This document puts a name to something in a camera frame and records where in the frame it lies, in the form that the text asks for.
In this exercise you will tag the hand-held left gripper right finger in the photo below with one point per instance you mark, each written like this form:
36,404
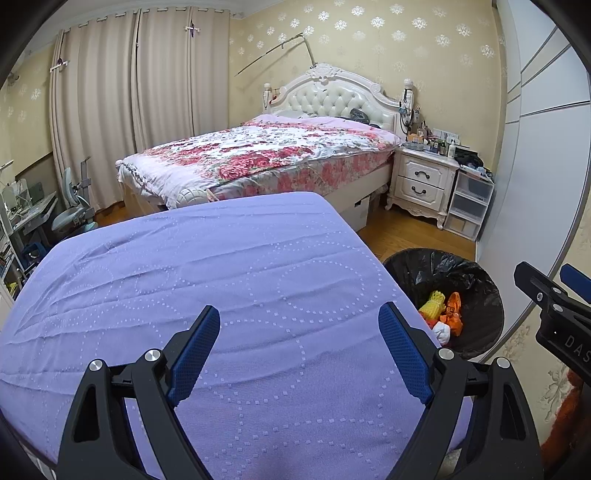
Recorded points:
406,355

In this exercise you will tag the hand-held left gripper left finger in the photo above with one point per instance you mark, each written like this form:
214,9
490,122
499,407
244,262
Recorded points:
194,360

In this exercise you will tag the person's right forearm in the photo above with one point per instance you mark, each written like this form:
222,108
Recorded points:
572,415

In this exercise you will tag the white storage box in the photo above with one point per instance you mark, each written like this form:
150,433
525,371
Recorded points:
358,212

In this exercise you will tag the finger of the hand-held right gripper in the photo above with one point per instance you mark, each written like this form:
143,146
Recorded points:
577,279
535,281

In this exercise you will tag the purple dotted tablecloth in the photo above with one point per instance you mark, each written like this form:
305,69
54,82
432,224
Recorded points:
184,258

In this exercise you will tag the bin with black bag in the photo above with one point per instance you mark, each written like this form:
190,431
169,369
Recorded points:
461,272

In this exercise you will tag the clear plastic drawer unit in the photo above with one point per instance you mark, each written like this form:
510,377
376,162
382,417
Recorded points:
468,198

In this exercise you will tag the white bed with tufted headboard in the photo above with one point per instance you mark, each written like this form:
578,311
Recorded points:
323,97

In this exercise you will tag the grey desk chair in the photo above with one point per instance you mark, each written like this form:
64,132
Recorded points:
74,212

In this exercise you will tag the white nightstand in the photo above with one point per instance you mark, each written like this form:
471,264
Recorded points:
420,180

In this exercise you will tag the grey desk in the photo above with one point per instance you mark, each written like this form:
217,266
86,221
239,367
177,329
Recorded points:
32,212

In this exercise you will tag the clutter of small items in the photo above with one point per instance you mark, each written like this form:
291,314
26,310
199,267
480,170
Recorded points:
438,143

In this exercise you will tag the orange plastic bag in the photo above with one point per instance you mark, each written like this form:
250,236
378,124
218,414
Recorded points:
455,307

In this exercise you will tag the dark cloth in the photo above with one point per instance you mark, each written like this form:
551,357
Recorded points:
358,114

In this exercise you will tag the beige curtain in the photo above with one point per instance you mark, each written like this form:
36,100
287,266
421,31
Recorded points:
92,106
184,69

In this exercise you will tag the white sliding wardrobe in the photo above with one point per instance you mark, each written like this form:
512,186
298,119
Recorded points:
540,161

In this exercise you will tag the floral quilt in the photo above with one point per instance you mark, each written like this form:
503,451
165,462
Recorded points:
240,152

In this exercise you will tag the yellow foam net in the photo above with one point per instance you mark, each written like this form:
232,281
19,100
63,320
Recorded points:
431,304

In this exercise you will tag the white plastic bag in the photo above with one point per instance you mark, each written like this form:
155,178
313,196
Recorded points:
441,332

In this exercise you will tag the thin bent metal pole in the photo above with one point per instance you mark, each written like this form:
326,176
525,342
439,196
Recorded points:
309,46

